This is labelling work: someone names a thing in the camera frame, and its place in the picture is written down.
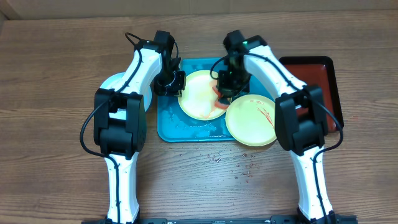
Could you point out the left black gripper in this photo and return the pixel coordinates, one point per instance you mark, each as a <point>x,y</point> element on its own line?
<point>176,90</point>

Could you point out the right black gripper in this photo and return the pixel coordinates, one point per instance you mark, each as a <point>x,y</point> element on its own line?
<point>231,88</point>

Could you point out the orange black sponge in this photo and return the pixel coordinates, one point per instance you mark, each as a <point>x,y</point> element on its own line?
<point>222,101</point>

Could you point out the yellow-green plate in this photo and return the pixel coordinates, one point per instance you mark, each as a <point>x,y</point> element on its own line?
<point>198,98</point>
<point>250,119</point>

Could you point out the light blue plate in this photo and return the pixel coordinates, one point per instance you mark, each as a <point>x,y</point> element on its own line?
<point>147,94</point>

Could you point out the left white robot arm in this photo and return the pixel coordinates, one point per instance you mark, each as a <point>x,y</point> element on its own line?
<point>119,117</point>

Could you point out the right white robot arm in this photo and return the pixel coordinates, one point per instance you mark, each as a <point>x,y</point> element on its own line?
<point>300,116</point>

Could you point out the black red lacquer tray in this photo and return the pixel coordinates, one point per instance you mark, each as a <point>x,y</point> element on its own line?
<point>317,70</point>

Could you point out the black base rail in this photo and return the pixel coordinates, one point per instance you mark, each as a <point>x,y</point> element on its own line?
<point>275,219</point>

